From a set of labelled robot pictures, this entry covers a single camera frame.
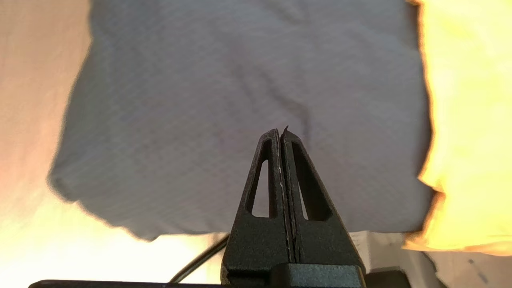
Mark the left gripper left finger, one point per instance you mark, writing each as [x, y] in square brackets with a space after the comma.
[256, 248]

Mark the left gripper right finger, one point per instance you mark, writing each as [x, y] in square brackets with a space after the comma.
[324, 248]

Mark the yellow t-shirt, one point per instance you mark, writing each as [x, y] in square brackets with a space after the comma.
[468, 120]

